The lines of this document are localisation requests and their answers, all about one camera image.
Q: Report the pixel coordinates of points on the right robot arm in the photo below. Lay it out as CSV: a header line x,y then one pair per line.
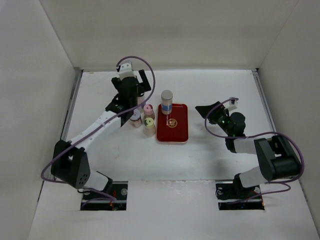
x,y
279,159

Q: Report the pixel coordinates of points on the yellow-green lid spice bottle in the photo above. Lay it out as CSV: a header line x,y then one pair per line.
x,y
149,127

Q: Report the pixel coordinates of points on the tall jar silver lid back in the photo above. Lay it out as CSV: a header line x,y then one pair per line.
x,y
141,99

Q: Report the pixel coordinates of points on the sauce jar white lid front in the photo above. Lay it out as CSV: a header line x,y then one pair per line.
x,y
135,119

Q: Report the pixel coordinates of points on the pink lid spice bottle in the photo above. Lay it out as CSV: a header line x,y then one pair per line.
x,y
148,111

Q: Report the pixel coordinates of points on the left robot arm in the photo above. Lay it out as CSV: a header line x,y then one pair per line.
x,y
71,158

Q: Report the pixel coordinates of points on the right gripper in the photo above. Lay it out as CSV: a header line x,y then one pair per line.
x,y
215,112

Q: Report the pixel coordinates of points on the tall jar silver lid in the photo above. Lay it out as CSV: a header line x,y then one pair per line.
x,y
166,102
141,99

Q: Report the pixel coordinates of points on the tall jar silver lid front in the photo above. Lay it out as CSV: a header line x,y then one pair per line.
x,y
166,102

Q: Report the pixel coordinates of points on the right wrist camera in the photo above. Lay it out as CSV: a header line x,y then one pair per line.
x,y
231,104

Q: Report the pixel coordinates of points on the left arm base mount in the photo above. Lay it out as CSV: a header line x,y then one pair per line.
x,y
114,199

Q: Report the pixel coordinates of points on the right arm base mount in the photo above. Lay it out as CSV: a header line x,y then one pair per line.
x,y
231,200

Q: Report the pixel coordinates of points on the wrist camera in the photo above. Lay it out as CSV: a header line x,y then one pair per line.
x,y
125,70
231,104

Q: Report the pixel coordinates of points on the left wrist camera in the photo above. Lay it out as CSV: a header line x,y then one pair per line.
x,y
125,70

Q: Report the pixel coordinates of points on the red rectangular serving tray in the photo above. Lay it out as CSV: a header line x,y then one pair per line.
x,y
174,127

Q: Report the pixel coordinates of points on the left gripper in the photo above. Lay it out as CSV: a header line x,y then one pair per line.
x,y
146,87

